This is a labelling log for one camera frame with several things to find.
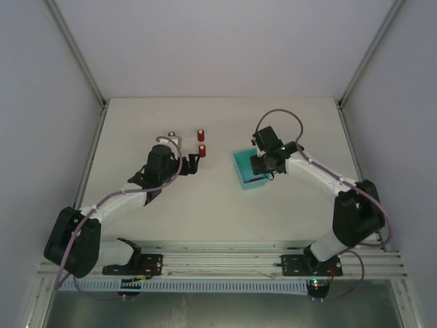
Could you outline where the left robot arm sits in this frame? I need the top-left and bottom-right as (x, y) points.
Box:
(44, 143), (201, 278)

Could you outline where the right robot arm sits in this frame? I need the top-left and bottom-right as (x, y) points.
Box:
(251, 126), (386, 273)

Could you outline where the teal plastic bin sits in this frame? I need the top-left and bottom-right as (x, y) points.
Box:
(233, 148), (268, 191)

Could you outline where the white peg fixture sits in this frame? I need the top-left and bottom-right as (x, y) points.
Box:
(180, 135), (199, 156)

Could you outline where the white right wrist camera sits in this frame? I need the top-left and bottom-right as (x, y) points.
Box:
(251, 139), (264, 157)

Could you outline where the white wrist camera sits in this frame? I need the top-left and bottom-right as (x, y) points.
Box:
(166, 136), (182, 148)
(251, 139), (264, 157)

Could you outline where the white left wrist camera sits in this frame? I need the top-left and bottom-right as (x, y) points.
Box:
(166, 136), (182, 148)

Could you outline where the aluminium mounting rail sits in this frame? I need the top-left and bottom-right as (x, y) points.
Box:
(37, 238), (408, 280)

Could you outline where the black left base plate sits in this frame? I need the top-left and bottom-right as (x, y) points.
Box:
(102, 254), (163, 277)

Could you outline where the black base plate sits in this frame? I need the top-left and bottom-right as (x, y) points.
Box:
(102, 254), (163, 277)
(277, 254), (343, 277)

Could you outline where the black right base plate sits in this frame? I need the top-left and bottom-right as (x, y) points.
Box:
(277, 254), (343, 277)

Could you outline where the slotted cable duct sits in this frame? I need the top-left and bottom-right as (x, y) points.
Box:
(59, 278), (307, 295)

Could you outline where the left aluminium corner post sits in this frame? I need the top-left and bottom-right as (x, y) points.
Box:
(43, 0), (107, 109)

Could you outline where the aluminium corner post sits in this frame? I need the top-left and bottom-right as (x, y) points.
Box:
(43, 0), (107, 109)
(337, 0), (406, 111)

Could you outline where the right aluminium corner post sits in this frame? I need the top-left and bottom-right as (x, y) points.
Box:
(337, 0), (406, 111)

